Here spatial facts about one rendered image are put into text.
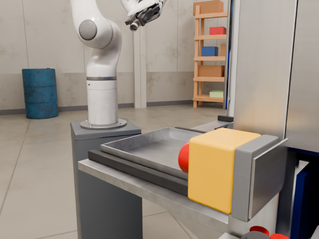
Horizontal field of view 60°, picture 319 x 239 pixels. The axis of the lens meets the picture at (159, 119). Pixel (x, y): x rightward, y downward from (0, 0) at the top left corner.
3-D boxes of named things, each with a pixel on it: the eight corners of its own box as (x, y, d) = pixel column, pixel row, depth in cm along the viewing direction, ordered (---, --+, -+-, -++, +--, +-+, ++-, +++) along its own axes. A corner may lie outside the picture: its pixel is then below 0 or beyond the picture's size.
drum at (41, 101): (58, 113, 632) (55, 67, 612) (59, 118, 573) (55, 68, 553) (27, 114, 609) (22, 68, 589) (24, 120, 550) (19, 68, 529)
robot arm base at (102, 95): (77, 122, 120) (75, 78, 116) (120, 118, 126) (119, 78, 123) (82, 132, 102) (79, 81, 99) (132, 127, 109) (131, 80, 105)
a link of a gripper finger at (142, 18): (155, 15, 84) (151, 22, 79) (146, 19, 86) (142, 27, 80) (151, 5, 83) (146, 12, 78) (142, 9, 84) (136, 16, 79)
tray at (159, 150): (280, 163, 65) (282, 148, 64) (226, 204, 46) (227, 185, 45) (168, 137, 87) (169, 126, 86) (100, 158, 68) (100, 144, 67)
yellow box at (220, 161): (274, 197, 31) (280, 136, 30) (247, 224, 26) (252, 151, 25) (216, 179, 36) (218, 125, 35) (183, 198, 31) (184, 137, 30)
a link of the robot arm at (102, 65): (80, 80, 106) (77, 14, 101) (100, 78, 124) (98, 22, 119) (110, 80, 104) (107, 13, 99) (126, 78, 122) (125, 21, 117)
